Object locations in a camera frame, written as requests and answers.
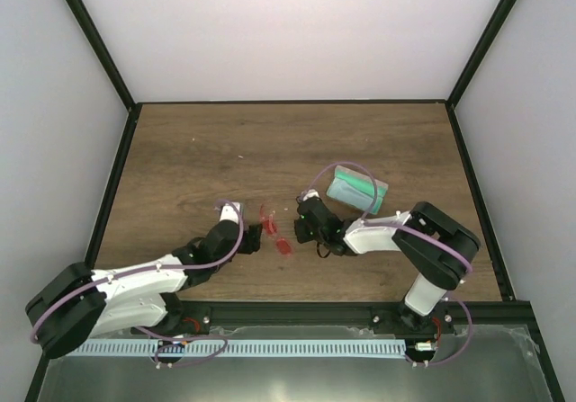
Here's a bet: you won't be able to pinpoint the pink transparent sunglasses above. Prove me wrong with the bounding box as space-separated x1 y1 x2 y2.
259 204 293 256

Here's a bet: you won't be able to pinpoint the light blue cleaning cloth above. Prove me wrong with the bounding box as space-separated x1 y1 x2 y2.
327 178 374 210

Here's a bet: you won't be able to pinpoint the grey case green lining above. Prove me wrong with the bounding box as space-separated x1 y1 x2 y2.
332 165 389 215

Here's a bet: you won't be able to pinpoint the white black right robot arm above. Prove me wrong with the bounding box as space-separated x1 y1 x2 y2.
294 191 481 333

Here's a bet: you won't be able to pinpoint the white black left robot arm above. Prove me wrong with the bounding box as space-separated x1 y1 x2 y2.
25 219 262 359

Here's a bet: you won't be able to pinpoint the grey metal front panel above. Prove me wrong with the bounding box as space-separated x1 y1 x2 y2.
39 325 560 401

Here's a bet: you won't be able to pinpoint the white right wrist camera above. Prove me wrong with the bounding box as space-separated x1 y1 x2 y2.
298 189 320 202

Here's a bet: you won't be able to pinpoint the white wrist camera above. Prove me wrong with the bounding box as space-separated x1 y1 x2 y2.
298 189 320 202
220 201 244 224

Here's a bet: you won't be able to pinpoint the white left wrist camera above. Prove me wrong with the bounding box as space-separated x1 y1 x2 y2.
220 201 244 224

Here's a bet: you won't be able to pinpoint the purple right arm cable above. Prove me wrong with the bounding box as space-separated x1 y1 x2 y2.
305 162 473 369

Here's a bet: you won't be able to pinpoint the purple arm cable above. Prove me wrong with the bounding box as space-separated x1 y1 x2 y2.
305 162 473 369
29 199 247 369

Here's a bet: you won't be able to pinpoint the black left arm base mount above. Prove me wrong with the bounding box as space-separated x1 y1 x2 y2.
148 297 212 336

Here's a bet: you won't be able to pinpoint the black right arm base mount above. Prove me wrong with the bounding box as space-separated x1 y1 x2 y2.
369 301 454 338

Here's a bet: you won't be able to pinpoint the light blue slotted cable duct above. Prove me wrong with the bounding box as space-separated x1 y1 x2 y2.
69 339 406 360

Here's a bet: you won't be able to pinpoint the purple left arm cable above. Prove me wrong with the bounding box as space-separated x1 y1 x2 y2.
29 199 247 369

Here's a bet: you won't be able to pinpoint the black aluminium frame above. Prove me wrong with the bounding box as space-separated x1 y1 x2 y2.
22 0 568 402

